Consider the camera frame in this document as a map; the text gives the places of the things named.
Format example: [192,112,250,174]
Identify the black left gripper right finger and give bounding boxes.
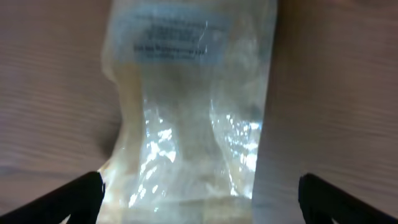
[298,173,397,224]

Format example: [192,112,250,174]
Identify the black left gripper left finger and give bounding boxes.
[1,171,105,224]

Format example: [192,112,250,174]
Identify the beige powder pouch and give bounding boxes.
[98,0,277,223]

